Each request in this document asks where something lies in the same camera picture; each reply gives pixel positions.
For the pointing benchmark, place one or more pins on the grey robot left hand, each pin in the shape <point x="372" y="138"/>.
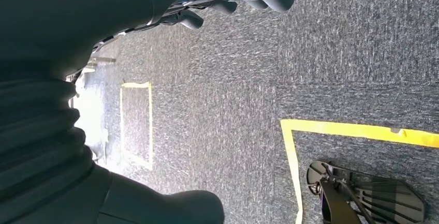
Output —
<point x="85" y="16"/>

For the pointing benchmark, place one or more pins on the yellow floor tape rectangle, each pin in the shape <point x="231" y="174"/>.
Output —
<point x="150" y="130"/>
<point x="343" y="130"/>

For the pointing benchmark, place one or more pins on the black robot foot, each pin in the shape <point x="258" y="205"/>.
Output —
<point x="387" y="198"/>

